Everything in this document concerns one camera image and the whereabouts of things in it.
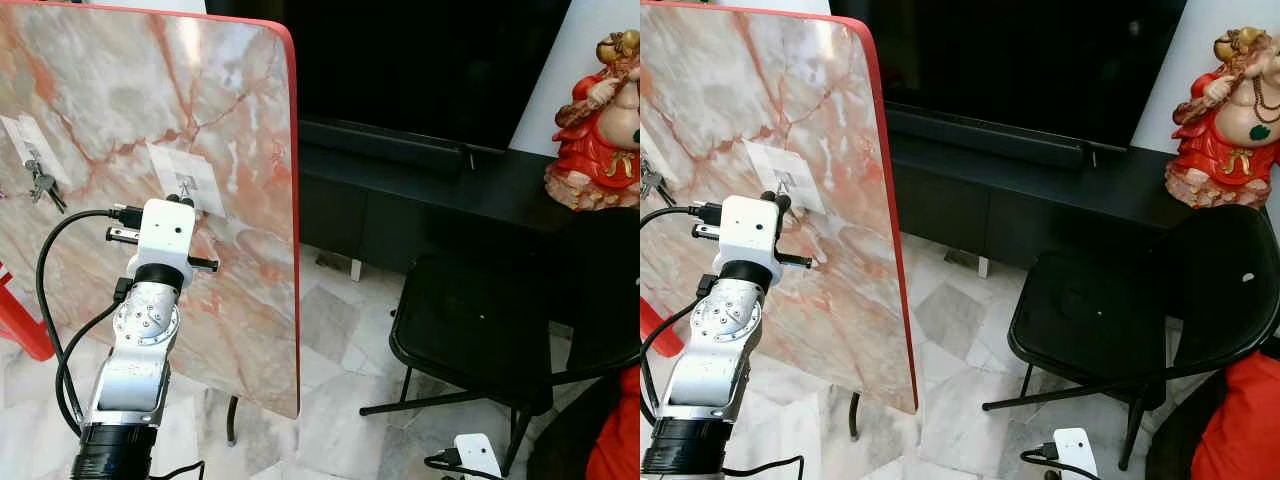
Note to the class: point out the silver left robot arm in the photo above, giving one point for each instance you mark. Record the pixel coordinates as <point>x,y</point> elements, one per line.
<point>135,340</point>
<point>715,340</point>

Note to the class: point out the bunch of metal keys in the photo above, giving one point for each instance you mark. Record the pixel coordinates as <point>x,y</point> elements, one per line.
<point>650,182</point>
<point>42,185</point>

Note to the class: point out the red-edged marble table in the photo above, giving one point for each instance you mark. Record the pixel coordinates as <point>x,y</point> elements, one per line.
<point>850,300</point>
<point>230,300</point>

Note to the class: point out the red plastic stool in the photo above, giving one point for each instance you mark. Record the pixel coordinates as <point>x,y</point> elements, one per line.
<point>660,335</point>
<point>25,325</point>

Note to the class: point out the dark metal table leg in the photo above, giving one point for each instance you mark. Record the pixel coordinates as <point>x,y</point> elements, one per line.
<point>855,420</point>
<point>233,425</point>

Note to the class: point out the black soundbar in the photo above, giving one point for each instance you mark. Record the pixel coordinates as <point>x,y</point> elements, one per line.
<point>390,147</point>
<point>990,135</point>

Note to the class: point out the black low console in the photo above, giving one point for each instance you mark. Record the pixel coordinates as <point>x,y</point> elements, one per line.
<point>430,215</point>
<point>1050,210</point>

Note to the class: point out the red cloth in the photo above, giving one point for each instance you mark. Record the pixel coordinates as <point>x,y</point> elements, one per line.
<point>1245,430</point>
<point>620,440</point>

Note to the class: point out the black television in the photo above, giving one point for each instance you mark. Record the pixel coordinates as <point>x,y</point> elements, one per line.
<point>1000,60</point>
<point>400,60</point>

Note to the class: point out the black folding chair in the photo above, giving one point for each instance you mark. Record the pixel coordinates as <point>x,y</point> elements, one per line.
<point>460,310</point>
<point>1080,310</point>

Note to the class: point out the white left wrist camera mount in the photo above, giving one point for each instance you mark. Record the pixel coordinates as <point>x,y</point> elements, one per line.
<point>748,235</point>
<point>165,235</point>

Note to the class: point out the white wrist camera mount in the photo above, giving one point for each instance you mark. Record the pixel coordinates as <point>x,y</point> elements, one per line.
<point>748,235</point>
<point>165,235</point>
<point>478,458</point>
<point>1075,455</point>

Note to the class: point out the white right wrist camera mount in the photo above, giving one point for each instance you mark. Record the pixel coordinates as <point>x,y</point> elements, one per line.
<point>478,458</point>
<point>1075,455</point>

